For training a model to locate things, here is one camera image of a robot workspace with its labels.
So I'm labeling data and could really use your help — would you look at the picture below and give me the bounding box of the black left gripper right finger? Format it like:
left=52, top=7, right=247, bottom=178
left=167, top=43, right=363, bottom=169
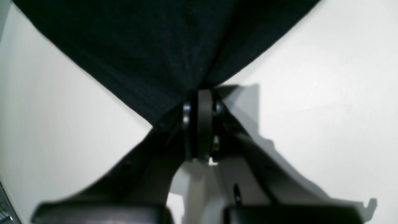
left=197, top=89, right=363, bottom=224

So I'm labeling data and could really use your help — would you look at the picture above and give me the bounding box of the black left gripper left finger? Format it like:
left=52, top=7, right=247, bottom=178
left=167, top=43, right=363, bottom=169
left=31, top=100, right=195, bottom=224

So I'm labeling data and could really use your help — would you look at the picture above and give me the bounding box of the black T-shirt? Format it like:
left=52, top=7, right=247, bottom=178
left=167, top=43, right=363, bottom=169
left=14, top=0, right=318, bottom=125

